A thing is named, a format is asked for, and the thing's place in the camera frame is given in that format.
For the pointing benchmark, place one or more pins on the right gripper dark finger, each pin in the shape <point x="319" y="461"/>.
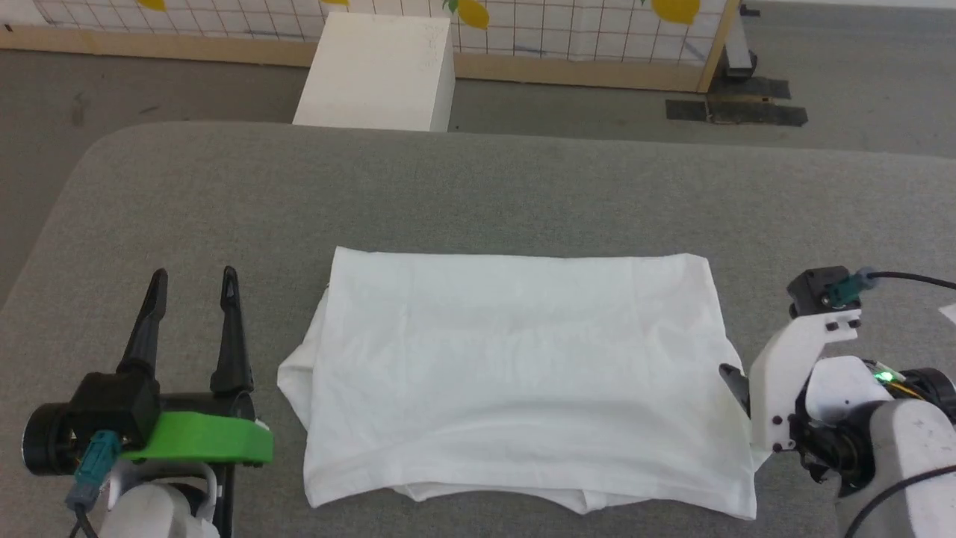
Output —
<point x="738" y="382"/>

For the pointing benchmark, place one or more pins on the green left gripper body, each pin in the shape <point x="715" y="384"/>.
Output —
<point x="202" y="441"/>

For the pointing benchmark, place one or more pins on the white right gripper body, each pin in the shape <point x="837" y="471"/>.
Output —
<point x="777" y="388"/>

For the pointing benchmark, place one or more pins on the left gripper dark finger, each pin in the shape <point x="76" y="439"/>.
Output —
<point x="231" y="351"/>
<point x="146" y="336"/>

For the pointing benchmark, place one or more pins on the white t-shirt with grey stitching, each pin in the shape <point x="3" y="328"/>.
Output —
<point x="523" y="373"/>

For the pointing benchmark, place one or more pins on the grey fabric sofa seat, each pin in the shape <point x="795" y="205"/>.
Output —
<point x="523" y="194"/>

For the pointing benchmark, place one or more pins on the white rectangular box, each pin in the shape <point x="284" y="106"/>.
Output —
<point x="381" y="75"/>

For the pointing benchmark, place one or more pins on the grey metal partition foot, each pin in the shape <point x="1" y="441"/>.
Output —
<point x="738" y="52"/>

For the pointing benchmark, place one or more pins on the lemon print grid partition screen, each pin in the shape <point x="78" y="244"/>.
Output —
<point x="582" y="37"/>

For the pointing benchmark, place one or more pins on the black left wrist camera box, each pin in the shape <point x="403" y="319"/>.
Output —
<point x="112" y="403"/>

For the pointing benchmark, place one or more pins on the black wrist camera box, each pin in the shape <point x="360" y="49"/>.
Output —
<point x="112" y="403"/>
<point x="814" y="291"/>

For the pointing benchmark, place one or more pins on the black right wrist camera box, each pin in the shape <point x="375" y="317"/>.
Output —
<point x="814" y="291"/>

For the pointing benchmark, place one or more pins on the black floor base plate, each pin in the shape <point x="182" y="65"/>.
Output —
<point x="747" y="112"/>

